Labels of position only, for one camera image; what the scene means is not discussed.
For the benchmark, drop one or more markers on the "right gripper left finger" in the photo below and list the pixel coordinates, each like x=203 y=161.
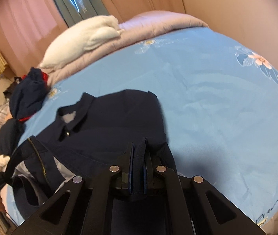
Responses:
x=125 y=164

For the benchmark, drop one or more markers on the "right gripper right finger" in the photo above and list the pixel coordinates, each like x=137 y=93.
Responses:
x=151 y=178

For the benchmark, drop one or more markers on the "navy blue jacket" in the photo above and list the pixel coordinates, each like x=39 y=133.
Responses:
x=85 y=139

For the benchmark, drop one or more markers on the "navy and red clothes pile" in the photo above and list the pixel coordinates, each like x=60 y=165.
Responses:
x=28 y=96

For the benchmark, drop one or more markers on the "dark navy folded garment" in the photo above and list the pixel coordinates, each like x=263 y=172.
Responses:
x=10 y=134

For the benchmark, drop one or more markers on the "black garment on blanket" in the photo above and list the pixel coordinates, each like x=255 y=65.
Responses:
x=9 y=91

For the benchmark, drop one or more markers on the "light blue floral bedsheet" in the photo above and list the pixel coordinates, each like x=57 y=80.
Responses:
x=220 y=106

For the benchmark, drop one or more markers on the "white pillow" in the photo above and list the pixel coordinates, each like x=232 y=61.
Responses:
x=82 y=37

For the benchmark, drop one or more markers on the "lilac folded quilt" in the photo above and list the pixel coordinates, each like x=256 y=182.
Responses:
x=141 y=27

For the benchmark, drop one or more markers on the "pink curtain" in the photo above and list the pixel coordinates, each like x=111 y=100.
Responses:
x=27 y=27

